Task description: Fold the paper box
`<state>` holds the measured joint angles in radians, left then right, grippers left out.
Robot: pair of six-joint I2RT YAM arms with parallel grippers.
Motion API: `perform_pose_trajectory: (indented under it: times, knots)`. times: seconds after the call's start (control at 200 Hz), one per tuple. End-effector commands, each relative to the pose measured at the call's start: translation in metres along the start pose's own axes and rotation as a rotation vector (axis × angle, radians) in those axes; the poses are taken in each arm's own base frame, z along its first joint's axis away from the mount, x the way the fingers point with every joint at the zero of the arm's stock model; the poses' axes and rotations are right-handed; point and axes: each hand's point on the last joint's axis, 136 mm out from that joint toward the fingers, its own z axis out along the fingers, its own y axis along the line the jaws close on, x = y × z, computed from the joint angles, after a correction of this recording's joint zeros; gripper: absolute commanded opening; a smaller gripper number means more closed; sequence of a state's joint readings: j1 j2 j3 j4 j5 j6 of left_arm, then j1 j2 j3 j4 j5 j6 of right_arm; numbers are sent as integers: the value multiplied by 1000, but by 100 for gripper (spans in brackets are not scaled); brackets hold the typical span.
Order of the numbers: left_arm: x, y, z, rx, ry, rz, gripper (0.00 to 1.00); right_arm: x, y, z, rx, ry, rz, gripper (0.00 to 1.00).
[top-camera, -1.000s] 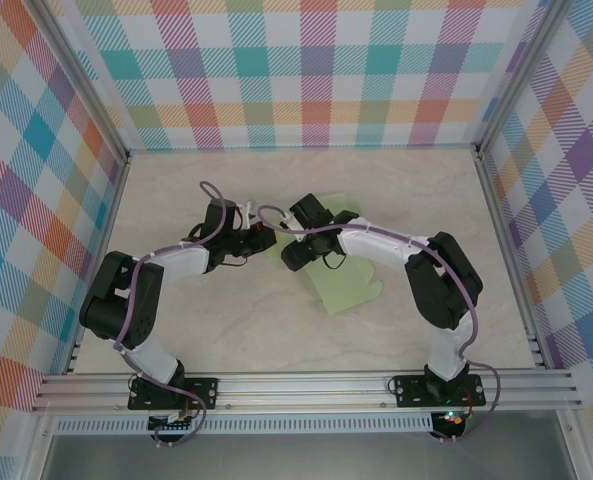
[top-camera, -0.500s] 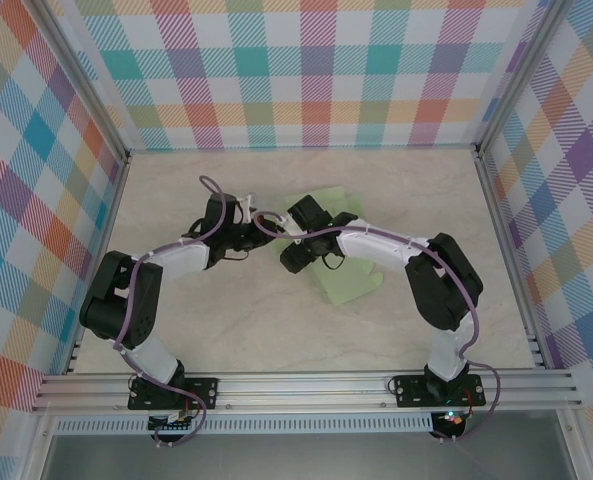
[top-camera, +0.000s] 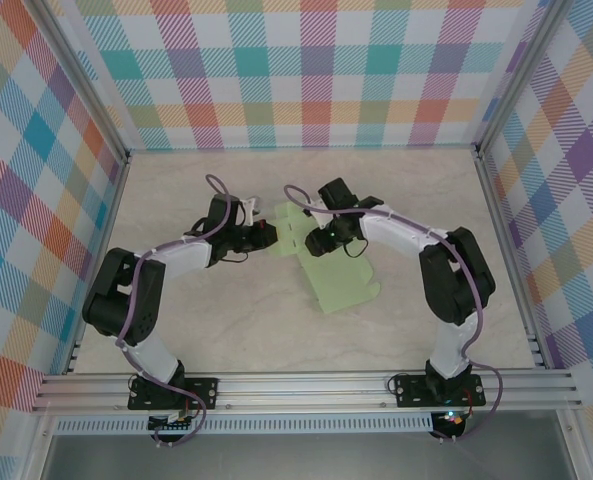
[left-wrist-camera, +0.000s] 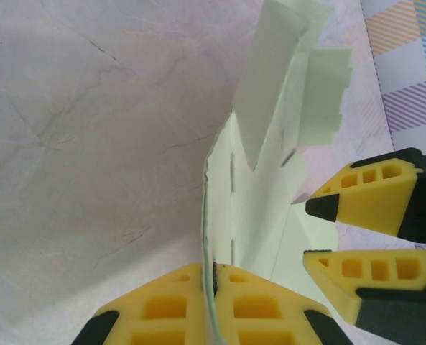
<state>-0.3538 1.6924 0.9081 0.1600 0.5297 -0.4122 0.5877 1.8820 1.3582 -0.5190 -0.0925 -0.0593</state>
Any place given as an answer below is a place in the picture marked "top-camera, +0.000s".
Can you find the light green paper box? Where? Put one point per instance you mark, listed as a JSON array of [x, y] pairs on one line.
[[341, 285]]

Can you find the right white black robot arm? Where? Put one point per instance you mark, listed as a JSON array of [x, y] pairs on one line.
[[456, 295]]

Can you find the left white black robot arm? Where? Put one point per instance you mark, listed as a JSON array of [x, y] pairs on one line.
[[106, 300]]

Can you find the grey metal shelf panel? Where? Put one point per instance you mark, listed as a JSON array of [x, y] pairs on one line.
[[301, 457]]

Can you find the thin aluminium frame bar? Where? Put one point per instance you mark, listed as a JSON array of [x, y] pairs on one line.
[[226, 149]]

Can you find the left aluminium side rail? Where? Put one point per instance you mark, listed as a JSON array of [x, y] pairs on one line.
[[116, 200]]

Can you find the aluminium side rail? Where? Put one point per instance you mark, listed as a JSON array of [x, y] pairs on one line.
[[496, 210], [116, 200]]

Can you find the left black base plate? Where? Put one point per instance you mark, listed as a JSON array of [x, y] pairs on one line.
[[211, 387]]

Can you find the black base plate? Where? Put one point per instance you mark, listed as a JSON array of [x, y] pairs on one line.
[[408, 392], [211, 387]]

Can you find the right aluminium side rail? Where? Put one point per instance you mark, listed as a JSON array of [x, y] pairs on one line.
[[496, 210]]

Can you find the wide aluminium frame rail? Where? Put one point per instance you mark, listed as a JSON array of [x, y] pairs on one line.
[[301, 392]]

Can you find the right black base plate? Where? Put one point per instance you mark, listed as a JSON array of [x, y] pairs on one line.
[[408, 392]]

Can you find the right aluminium frame post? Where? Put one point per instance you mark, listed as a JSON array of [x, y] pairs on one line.
[[518, 75]]

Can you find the aluminium frame post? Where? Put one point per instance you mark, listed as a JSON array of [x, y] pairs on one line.
[[83, 82], [518, 75]]

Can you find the left aluminium frame post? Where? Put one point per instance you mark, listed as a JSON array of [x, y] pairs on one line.
[[83, 82]]

